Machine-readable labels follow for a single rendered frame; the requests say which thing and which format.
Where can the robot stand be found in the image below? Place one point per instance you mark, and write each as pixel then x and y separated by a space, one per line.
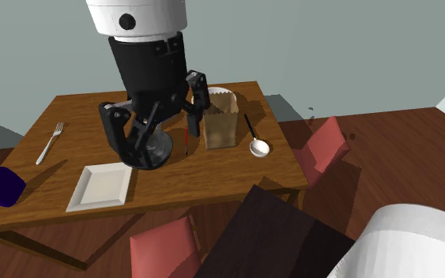
pixel 268 238

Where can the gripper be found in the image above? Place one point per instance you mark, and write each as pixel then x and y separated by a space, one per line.
pixel 151 73

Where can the red chair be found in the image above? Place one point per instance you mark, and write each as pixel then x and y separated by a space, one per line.
pixel 164 250
pixel 322 148

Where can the brown wooden table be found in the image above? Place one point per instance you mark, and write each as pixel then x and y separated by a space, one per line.
pixel 206 181

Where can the white bowl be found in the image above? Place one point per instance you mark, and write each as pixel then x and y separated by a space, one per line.
pixel 218 91

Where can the silver fork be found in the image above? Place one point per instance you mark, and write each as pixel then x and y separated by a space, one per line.
pixel 48 145

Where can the dark glass bowl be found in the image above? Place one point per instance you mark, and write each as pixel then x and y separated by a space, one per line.
pixel 161 148

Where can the red pen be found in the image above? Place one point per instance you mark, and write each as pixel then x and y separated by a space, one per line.
pixel 186 142

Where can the white square plate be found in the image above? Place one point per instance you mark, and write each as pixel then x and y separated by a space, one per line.
pixel 102 186

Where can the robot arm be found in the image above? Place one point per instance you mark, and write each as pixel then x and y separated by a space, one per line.
pixel 145 15

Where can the brown paper bag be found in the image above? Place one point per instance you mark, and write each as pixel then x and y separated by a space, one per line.
pixel 222 125

